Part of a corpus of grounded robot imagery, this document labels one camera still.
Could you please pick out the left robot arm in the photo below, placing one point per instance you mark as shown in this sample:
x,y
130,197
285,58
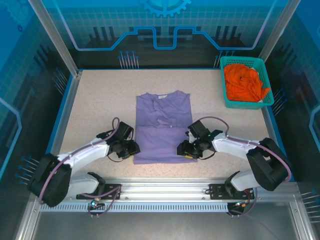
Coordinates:
x,y
50,185

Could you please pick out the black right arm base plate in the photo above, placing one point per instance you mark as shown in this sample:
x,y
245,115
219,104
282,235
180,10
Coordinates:
x,y
217,192

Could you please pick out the aluminium mounting rail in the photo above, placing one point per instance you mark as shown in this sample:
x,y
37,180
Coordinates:
x,y
162,190

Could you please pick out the aluminium frame post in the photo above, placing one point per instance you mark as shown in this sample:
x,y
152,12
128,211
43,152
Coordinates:
x,y
56,37
274,37

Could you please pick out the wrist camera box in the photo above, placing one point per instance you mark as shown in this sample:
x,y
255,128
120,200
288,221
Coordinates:
x,y
125,130
198,128

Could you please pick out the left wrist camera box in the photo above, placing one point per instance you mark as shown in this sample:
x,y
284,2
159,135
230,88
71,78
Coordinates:
x,y
125,130

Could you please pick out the teal plastic basket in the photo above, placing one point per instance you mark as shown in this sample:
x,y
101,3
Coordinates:
x,y
245,106

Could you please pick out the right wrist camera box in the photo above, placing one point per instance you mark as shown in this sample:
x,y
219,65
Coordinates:
x,y
198,128

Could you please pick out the purple t-shirt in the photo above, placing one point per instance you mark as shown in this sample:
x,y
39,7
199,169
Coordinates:
x,y
162,140

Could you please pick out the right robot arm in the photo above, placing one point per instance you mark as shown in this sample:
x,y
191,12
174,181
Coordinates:
x,y
267,162

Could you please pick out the orange t-shirt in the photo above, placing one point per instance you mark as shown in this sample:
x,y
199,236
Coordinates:
x,y
240,80

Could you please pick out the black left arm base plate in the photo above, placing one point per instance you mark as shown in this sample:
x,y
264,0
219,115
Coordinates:
x,y
110,186

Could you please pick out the white garment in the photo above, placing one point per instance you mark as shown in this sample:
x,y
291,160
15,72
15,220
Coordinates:
x,y
253,68

